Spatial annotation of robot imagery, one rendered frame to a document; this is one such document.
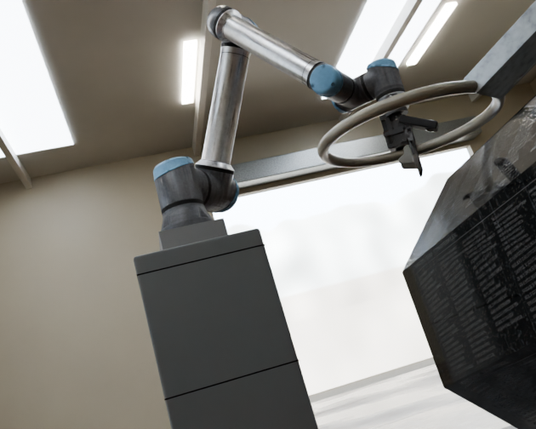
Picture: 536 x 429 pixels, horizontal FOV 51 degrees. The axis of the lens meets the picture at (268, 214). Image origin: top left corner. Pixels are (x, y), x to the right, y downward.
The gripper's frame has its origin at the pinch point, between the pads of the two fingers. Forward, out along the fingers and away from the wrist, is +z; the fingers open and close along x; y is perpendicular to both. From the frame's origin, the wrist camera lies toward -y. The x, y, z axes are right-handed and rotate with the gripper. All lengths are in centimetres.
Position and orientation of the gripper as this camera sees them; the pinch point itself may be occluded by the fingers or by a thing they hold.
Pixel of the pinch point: (421, 169)
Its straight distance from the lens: 175.9
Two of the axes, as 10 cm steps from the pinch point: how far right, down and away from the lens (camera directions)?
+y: -9.2, 2.9, 2.7
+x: -3.2, -1.4, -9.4
